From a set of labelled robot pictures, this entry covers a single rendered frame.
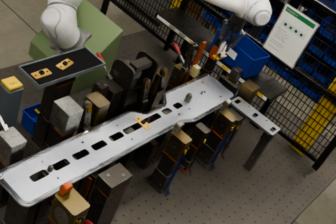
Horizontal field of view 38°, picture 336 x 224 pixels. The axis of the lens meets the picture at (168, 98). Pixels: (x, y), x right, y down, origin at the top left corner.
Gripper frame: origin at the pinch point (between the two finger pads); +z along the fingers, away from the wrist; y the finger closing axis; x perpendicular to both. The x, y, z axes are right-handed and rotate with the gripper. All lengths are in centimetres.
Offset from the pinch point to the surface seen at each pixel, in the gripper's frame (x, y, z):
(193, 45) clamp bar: -0.9, -15.0, 8.1
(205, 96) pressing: 0.3, 2.9, 28.7
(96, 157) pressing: -80, 4, 29
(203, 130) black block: -21.8, 18.5, 29.7
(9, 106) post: -98, -30, 22
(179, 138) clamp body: -44, 18, 24
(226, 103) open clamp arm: -7.8, 17.4, 18.4
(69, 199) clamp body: -107, 17, 23
